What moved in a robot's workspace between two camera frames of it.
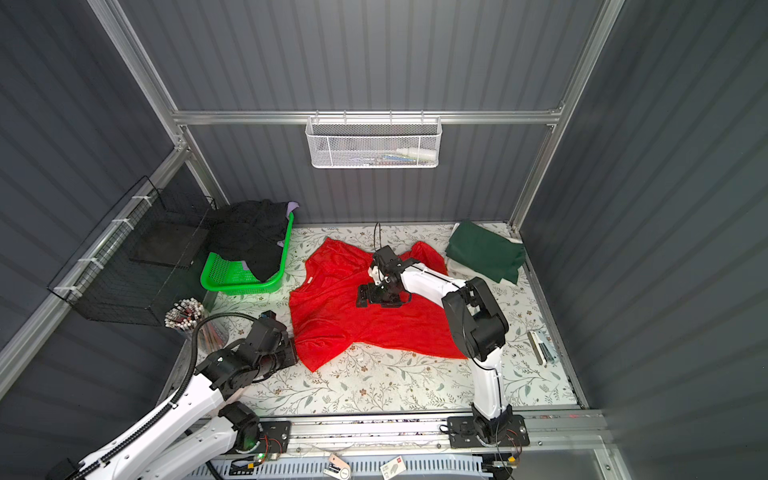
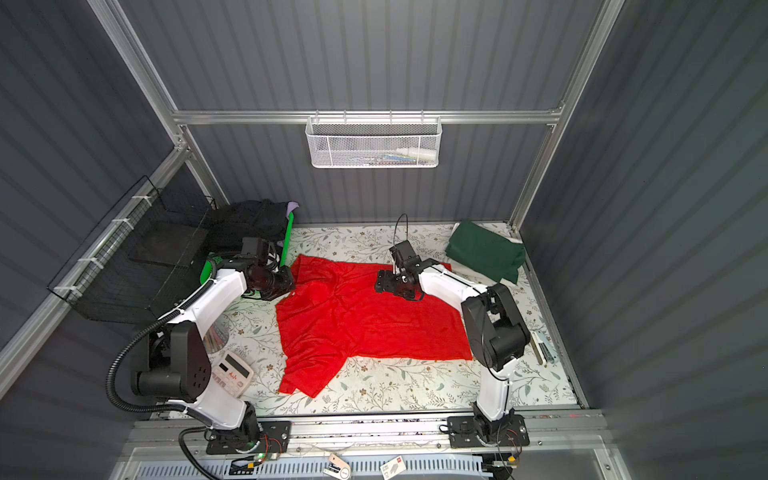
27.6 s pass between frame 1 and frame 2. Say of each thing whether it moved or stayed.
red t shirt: moved
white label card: stayed
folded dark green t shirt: stayed
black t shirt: stayed
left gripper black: moved
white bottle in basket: stayed
